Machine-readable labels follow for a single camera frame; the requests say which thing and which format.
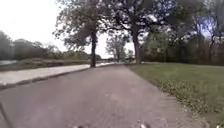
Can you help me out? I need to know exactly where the small distant tree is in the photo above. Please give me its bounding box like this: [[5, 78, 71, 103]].
[[105, 32, 131, 64]]

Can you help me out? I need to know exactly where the large dark-trunked tree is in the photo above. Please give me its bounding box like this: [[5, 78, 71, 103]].
[[53, 0, 116, 69]]

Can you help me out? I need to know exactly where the large leaning-trunk tree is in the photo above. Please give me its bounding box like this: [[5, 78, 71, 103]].
[[106, 0, 181, 66]]

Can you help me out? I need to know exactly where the grey-brown asphalt path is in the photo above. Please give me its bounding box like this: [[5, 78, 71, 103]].
[[0, 63, 214, 128]]

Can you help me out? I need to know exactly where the grassy bank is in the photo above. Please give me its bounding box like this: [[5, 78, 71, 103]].
[[0, 58, 101, 72]]

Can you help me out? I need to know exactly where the pale concrete road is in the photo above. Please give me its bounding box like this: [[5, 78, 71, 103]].
[[0, 62, 116, 87]]

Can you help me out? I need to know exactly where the wood of trees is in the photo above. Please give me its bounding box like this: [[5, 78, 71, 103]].
[[139, 0, 224, 66]]

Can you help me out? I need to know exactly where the grass field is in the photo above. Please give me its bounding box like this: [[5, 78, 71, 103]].
[[127, 61, 224, 128]]

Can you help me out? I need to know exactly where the distant row of trees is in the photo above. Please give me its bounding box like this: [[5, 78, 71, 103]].
[[0, 30, 102, 62]]

